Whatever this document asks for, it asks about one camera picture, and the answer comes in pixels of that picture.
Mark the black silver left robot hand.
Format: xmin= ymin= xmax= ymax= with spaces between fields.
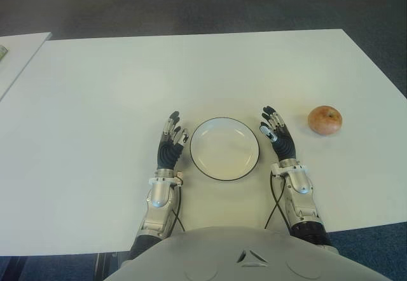
xmin=155 ymin=111 xmax=191 ymax=170

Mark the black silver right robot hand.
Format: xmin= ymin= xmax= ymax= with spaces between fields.
xmin=259 ymin=105 xmax=297 ymax=161

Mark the red yellow apple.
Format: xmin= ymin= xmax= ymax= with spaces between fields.
xmin=307 ymin=105 xmax=343 ymax=135

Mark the white plate black rim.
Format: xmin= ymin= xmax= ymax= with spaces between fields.
xmin=189 ymin=116 xmax=261 ymax=182

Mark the grey robot torso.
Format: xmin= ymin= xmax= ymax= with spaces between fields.
xmin=101 ymin=226 xmax=395 ymax=281

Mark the grey table leg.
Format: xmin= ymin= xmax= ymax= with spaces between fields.
xmin=95 ymin=252 xmax=112 ymax=281

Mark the white side table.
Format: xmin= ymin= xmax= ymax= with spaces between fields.
xmin=0 ymin=32 xmax=52 ymax=102

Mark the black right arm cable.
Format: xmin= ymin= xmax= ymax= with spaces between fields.
xmin=264 ymin=171 xmax=287 ymax=231

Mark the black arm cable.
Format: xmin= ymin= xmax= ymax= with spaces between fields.
xmin=173 ymin=179 xmax=187 ymax=233
xmin=264 ymin=171 xmax=287 ymax=231

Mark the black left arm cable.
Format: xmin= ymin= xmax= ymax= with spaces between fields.
xmin=173 ymin=179 xmax=187 ymax=233

